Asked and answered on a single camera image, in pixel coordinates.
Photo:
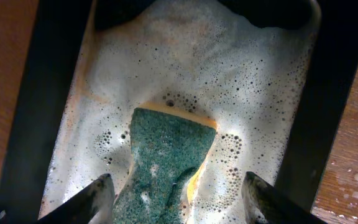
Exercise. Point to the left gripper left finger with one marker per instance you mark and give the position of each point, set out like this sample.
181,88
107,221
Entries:
97,197

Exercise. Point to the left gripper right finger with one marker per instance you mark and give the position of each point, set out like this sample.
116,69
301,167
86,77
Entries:
264,204

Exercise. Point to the green yellow sponge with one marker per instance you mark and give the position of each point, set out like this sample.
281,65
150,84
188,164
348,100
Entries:
169,146

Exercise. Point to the black rectangular soap tray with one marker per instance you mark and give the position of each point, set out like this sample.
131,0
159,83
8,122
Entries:
273,75

